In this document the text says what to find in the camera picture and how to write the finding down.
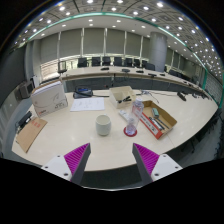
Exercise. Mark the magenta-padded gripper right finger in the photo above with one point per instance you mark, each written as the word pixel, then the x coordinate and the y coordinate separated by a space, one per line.
pixel 146 159

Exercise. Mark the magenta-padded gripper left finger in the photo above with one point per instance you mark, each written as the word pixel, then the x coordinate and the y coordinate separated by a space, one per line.
pixel 77 160

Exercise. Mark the clear plastic water bottle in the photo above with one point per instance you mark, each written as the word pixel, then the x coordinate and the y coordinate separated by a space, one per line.
pixel 134 118

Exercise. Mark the flat round red coaster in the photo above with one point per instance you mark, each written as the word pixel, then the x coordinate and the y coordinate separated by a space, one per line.
pixel 126 133

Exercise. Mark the black marker pen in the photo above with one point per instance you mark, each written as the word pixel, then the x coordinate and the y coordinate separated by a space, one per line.
pixel 156 124

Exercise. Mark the brown cardboard box red label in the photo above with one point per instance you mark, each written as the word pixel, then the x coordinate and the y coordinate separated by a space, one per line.
pixel 148 121

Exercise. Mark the white ceramic mug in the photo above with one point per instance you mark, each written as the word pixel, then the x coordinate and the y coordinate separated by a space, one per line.
pixel 103 126

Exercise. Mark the green eraser block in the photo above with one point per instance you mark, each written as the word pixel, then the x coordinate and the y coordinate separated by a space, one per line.
pixel 155 112

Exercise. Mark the small white packet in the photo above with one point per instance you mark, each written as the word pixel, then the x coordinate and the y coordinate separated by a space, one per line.
pixel 122 114

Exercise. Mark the white paper sheet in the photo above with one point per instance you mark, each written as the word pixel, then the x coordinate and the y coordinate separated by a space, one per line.
pixel 87 104

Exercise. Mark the black clip tool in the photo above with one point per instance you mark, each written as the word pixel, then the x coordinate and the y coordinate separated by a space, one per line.
pixel 124 99

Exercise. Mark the white paper ream box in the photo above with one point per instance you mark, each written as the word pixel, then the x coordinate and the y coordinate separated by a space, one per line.
pixel 50 100

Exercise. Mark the black stapler device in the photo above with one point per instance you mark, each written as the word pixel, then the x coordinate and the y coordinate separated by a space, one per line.
pixel 23 120

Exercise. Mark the black desk device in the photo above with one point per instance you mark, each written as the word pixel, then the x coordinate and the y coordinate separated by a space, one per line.
pixel 82 92

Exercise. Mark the black desk microphone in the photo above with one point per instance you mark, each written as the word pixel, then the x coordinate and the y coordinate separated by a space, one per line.
pixel 181 96

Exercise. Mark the white open cardboard box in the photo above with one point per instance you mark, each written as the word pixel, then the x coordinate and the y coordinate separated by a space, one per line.
pixel 121 91

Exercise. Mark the black office chairs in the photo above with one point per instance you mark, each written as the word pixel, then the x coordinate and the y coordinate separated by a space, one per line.
pixel 106 61

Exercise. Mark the round ceiling lights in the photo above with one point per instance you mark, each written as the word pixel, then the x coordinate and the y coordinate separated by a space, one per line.
pixel 90 1

